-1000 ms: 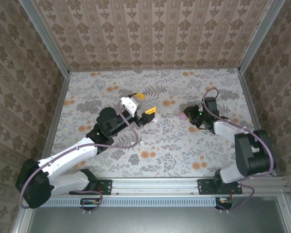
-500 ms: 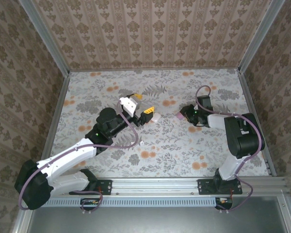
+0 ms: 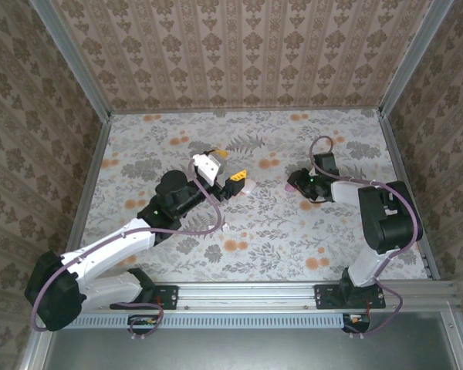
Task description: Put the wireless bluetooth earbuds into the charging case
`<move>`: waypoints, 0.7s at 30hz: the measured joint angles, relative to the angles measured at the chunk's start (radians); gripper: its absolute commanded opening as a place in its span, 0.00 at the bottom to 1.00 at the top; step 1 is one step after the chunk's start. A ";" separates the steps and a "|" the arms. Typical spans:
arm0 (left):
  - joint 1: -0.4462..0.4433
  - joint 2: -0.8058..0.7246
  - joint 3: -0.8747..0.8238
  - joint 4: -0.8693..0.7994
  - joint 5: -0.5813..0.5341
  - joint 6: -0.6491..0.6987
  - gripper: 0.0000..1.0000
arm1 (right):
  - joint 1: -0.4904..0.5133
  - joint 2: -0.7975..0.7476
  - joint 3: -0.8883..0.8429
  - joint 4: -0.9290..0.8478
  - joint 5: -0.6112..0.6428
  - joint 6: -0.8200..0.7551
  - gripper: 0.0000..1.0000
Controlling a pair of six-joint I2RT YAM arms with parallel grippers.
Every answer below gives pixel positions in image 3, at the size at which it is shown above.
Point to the white earbud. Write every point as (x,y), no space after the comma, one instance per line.
(225,227)

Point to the aluminium corner post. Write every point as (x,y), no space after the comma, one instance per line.
(413,58)
(73,65)

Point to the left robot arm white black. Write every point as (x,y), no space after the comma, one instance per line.
(108,246)

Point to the left aluminium side rail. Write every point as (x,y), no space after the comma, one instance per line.
(93,165)

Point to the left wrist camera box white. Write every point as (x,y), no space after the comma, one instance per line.
(206,167)

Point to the white earbuds charging case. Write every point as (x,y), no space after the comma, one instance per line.
(250,188)

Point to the aluminium lower frame bar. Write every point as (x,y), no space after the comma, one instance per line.
(32,350)
(457,339)

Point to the right aluminium side rail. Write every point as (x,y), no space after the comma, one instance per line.
(394,154)

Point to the pink earbuds charging case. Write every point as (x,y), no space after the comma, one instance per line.
(289,188)

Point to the left aluminium corner post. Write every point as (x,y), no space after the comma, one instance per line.
(73,65)

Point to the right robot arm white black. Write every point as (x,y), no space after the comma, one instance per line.
(386,223)

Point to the thin aluminium wall rail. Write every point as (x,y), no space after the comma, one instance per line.
(247,109)

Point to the grey metal panel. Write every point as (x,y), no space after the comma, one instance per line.
(247,350)

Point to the long aluminium base rail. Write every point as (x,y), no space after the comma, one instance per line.
(247,294)

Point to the aluminium side rail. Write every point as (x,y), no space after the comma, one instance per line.
(394,154)
(93,165)

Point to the right aluminium corner post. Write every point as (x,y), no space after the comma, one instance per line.
(413,58)

